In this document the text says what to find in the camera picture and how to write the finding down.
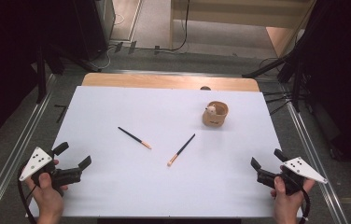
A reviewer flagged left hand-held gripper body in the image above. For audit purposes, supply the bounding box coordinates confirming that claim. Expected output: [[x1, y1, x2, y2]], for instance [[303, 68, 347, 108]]
[[19, 147, 83, 196]]

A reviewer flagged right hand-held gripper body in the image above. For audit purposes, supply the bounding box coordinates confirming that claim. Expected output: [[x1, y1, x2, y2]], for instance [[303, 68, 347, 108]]
[[256, 157, 329, 197]]

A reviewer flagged black makeup brush orange tip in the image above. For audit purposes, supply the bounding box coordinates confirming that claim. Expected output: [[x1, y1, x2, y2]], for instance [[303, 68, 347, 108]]
[[166, 133, 197, 167], [117, 126, 153, 150]]

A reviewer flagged wooden cup with bear figure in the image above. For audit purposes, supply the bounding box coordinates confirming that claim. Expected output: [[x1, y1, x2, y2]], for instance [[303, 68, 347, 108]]
[[202, 100, 230, 128]]

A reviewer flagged person's right hand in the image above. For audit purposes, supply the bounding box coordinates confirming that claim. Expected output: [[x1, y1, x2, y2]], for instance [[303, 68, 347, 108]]
[[270, 165, 316, 224]]

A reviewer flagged person's left hand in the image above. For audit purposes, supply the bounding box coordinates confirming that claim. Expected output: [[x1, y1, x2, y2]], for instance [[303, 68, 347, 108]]
[[24, 159, 69, 224]]

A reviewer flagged white table cover board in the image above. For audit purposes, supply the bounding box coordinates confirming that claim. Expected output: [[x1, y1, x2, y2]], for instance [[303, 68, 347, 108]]
[[25, 85, 304, 218]]

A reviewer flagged black metal stand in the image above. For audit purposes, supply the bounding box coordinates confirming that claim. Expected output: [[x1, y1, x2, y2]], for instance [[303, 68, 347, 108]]
[[35, 43, 49, 105]]

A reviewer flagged black tripod stand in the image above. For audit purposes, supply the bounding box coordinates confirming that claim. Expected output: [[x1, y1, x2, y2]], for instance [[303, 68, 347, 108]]
[[242, 36, 310, 114]]

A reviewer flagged wooden table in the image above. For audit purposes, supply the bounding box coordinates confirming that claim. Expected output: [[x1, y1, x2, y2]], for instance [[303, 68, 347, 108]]
[[80, 72, 260, 93]]

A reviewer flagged black cabinet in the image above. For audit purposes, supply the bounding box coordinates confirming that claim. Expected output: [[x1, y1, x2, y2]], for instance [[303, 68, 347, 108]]
[[47, 0, 110, 73]]

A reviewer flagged light wooden furniture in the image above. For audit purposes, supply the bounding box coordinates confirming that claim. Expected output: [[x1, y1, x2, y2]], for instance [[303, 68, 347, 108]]
[[169, 0, 317, 59]]

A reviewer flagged metal floor rail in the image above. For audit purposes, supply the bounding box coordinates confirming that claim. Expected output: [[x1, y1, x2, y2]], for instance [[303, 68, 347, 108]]
[[0, 74, 57, 224], [280, 87, 349, 224]]

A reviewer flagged right hand-held gripper black cable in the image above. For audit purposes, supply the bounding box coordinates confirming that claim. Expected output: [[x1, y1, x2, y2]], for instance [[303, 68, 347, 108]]
[[298, 187, 312, 224]]

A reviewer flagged hand-held gripper black cable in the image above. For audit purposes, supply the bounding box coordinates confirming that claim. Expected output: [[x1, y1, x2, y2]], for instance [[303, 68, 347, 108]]
[[17, 164, 38, 224], [298, 187, 312, 224]]

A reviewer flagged left hand-held gripper black cable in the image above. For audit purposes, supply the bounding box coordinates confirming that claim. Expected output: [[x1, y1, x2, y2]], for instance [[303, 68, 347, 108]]
[[17, 164, 38, 224]]

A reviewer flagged bundle of black floor cables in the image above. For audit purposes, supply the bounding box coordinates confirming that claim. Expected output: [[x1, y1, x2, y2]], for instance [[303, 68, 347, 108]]
[[258, 56, 299, 117]]

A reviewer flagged white floor cable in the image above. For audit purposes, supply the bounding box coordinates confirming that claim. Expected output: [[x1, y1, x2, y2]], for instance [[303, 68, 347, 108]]
[[91, 12, 125, 71]]

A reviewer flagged black floor cable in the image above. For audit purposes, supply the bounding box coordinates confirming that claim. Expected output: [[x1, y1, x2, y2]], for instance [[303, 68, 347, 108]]
[[139, 0, 191, 53]]

